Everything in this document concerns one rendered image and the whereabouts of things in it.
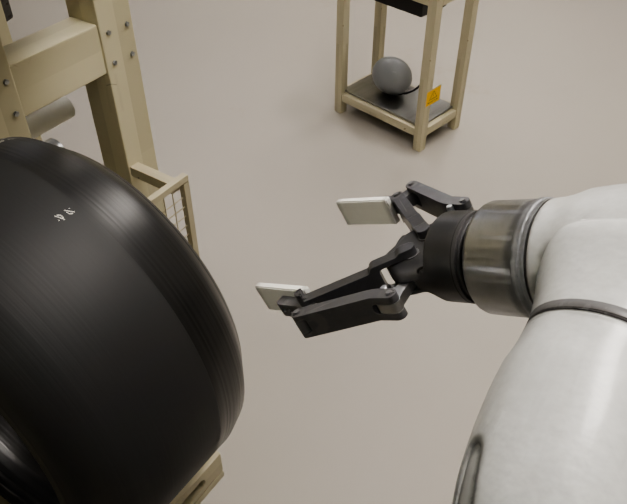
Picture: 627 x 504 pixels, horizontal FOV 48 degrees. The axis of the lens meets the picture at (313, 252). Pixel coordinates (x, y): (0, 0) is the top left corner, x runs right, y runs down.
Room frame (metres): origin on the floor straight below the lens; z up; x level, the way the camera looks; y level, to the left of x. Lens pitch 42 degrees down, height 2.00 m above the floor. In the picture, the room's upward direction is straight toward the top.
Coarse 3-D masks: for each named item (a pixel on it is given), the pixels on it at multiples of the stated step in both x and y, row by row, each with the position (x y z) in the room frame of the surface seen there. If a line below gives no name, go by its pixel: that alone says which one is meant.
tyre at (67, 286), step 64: (0, 192) 0.69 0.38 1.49; (64, 192) 0.70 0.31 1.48; (128, 192) 0.74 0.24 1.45; (0, 256) 0.59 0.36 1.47; (64, 256) 0.61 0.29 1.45; (128, 256) 0.64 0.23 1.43; (192, 256) 0.70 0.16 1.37; (0, 320) 0.53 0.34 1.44; (64, 320) 0.54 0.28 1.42; (128, 320) 0.57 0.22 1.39; (192, 320) 0.61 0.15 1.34; (0, 384) 0.48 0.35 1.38; (64, 384) 0.49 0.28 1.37; (128, 384) 0.52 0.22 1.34; (192, 384) 0.56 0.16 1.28; (0, 448) 0.69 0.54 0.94; (64, 448) 0.45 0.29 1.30; (128, 448) 0.47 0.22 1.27; (192, 448) 0.53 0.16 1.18
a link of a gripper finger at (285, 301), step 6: (282, 300) 0.45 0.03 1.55; (288, 300) 0.44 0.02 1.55; (294, 300) 0.44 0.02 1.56; (282, 306) 0.44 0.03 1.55; (288, 306) 0.43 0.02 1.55; (294, 306) 0.43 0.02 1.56; (300, 306) 0.43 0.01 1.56; (282, 312) 0.44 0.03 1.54; (288, 312) 0.44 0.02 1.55; (300, 324) 0.40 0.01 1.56; (306, 324) 0.40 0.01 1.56; (300, 330) 0.40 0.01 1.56; (306, 330) 0.40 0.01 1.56
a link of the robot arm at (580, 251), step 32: (608, 192) 0.37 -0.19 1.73; (544, 224) 0.37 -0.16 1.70; (576, 224) 0.35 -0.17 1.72; (608, 224) 0.33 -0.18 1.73; (544, 256) 0.34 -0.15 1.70; (576, 256) 0.32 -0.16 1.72; (608, 256) 0.31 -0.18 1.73; (544, 288) 0.31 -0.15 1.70; (576, 288) 0.30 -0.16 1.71; (608, 288) 0.29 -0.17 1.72
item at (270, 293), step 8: (256, 288) 0.47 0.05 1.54; (264, 288) 0.47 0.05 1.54; (272, 288) 0.46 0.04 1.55; (280, 288) 0.46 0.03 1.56; (288, 288) 0.45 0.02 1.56; (296, 288) 0.44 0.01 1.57; (304, 288) 0.44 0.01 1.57; (264, 296) 0.47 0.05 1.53; (272, 296) 0.46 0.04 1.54; (280, 296) 0.46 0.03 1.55; (272, 304) 0.47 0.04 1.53
